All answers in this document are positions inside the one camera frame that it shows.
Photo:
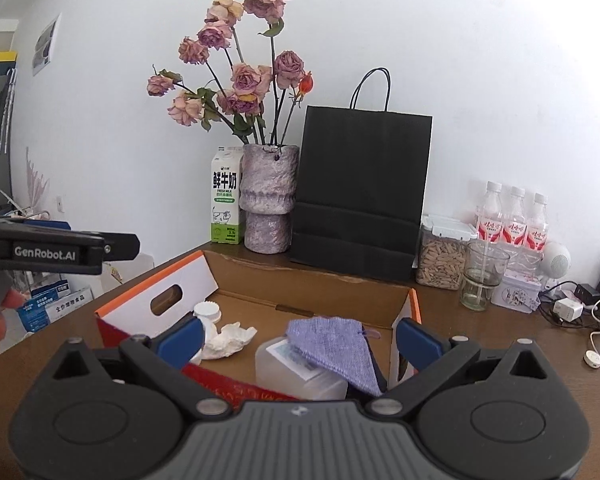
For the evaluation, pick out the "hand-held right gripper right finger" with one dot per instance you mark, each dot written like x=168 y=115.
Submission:
x=417 y=342

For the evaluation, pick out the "green and white milk carton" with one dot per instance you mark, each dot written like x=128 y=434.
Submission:
x=226 y=195

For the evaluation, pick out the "white ribbed cap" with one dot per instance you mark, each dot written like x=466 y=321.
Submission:
x=207 y=311

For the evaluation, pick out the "white printed tin box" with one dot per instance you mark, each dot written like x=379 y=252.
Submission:
x=517 y=292

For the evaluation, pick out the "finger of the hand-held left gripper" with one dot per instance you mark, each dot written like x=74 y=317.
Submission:
x=122 y=247

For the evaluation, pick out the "white charger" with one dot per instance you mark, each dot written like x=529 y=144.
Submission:
x=569 y=309

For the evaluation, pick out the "white plastic bottle with label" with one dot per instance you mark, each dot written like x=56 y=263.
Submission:
x=280 y=375

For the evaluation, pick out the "bunch of dried pink roses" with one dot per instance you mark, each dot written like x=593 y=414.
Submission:
x=245 y=80

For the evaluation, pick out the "blue cardboard box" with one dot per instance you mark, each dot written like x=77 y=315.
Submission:
x=45 y=310

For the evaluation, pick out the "white wall socket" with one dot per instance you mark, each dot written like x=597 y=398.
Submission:
x=59 y=203

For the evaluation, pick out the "water bottle with red label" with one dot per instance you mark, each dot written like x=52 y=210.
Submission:
x=536 y=232
x=490 y=220
x=514 y=225

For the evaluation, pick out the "wall poster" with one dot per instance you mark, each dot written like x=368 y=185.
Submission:
x=46 y=45

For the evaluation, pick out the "white tissue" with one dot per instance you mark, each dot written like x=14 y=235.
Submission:
x=227 y=342

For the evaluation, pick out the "black paper bag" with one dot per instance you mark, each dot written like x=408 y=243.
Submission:
x=360 y=185

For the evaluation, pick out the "purple woven pouch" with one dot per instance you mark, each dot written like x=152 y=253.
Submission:
x=330 y=350

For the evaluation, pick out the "black charger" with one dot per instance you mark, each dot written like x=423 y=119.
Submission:
x=587 y=294

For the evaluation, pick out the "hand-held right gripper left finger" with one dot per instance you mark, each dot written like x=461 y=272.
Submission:
x=180 y=342

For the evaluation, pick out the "white round speaker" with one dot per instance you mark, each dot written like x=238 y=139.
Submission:
x=557 y=260

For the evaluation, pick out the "red cardboard box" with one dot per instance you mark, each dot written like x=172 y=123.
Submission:
x=305 y=290

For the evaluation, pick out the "purple textured vase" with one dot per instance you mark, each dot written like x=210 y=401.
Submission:
x=270 y=195

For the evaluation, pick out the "clear drinking glass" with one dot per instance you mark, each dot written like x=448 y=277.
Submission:
x=482 y=280

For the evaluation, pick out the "clear jar of seeds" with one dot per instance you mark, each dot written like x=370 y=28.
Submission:
x=440 y=260

